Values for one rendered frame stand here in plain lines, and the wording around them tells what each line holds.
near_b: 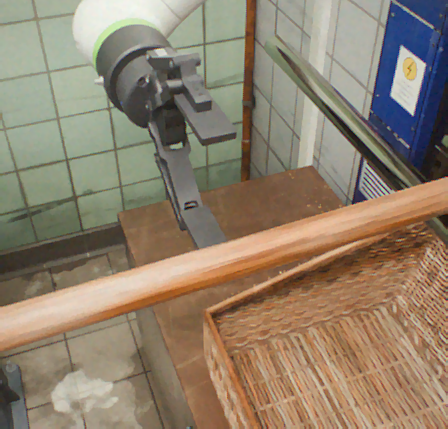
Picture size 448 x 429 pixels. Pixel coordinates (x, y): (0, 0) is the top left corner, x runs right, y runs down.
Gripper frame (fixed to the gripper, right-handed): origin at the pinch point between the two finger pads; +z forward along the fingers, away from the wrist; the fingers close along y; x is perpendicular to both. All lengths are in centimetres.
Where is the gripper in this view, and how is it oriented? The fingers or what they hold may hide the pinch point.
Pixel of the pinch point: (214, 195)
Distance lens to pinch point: 52.3
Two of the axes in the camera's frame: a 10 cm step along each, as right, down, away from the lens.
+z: 3.7, 6.2, -6.9
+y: -0.1, 7.4, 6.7
